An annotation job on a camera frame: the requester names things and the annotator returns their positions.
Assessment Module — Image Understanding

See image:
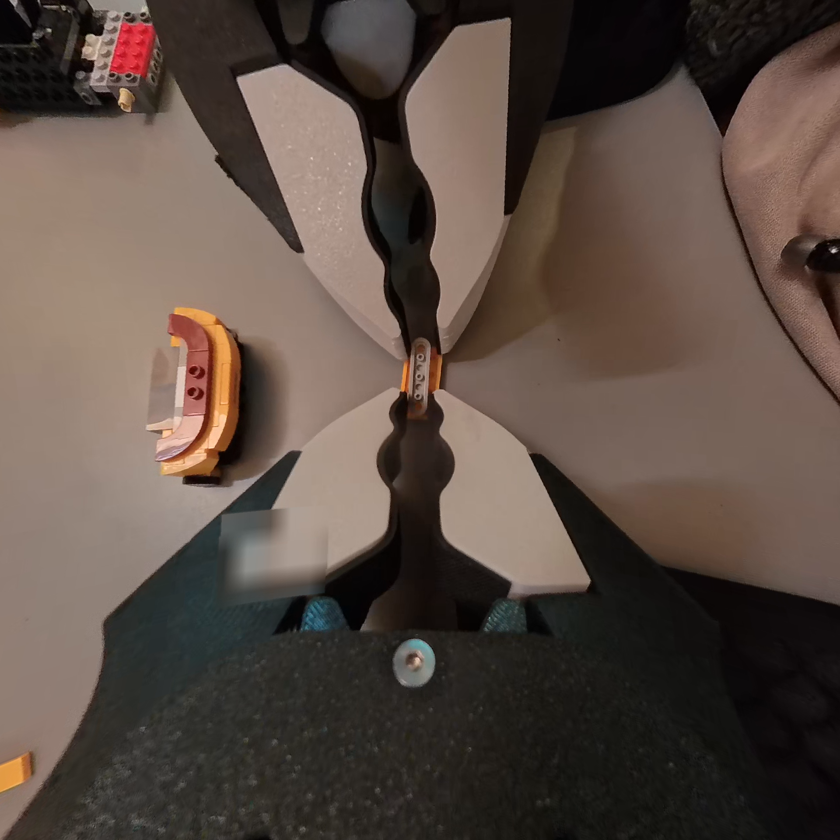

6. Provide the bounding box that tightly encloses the dark round bead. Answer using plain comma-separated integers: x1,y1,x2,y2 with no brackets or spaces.
782,236,840,277

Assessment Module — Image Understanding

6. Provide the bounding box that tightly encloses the orange and brown lego assembly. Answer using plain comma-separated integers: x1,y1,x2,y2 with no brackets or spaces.
146,307,248,487

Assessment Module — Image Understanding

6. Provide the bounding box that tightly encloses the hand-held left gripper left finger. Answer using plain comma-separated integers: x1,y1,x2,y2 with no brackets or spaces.
274,388,414,601

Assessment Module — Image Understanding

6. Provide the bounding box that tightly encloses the orange lego piece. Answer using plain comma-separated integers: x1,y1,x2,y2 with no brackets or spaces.
400,354,448,393

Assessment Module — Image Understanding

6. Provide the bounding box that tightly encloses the black grey red lego build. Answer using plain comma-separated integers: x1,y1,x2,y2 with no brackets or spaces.
0,0,165,118

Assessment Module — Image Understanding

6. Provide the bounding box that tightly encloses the grey cloth garment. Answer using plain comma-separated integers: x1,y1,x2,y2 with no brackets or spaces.
721,39,840,408

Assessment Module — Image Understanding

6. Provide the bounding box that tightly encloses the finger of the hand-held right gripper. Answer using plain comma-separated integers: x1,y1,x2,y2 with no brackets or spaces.
233,60,421,361
397,17,514,355

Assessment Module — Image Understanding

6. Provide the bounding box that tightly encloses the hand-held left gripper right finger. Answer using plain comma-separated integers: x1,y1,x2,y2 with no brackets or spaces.
430,388,593,597

